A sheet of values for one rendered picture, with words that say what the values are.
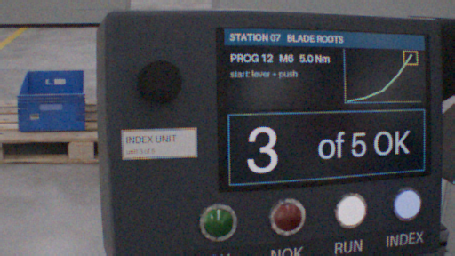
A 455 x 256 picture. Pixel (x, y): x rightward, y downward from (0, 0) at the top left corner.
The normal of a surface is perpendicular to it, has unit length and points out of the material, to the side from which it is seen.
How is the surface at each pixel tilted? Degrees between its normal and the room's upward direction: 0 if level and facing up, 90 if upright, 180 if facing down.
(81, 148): 90
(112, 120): 76
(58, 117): 90
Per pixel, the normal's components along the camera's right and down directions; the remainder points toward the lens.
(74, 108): 0.20, 0.31
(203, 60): 0.25, 0.05
